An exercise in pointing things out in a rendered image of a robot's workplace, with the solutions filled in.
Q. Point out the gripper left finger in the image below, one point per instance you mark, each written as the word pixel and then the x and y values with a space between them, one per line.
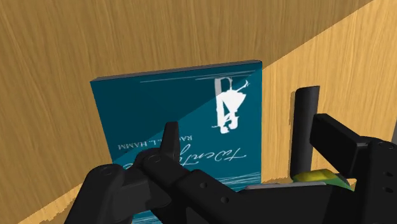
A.
pixel 186 192

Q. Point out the yellow and green object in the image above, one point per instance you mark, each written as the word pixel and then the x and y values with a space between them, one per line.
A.
pixel 319 176

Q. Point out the black cylinder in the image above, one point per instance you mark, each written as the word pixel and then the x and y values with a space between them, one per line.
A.
pixel 305 130

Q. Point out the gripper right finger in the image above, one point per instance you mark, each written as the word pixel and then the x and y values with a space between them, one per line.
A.
pixel 378 173

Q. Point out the teal book with white figure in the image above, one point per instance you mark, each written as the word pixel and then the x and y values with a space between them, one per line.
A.
pixel 149 105

